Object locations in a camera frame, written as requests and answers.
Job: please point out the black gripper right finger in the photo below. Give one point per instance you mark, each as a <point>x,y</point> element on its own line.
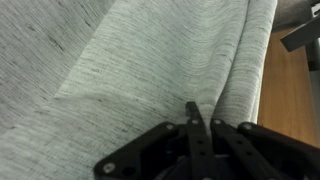
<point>264,154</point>

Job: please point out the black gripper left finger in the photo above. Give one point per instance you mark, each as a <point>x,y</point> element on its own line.
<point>167,151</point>

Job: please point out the grey curtain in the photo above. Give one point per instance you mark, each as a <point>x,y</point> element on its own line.
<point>81,78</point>

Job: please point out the wooden desk top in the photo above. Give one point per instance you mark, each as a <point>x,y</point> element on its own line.
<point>286,100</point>

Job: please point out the black metal bracket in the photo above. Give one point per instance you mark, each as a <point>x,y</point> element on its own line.
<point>306,29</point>

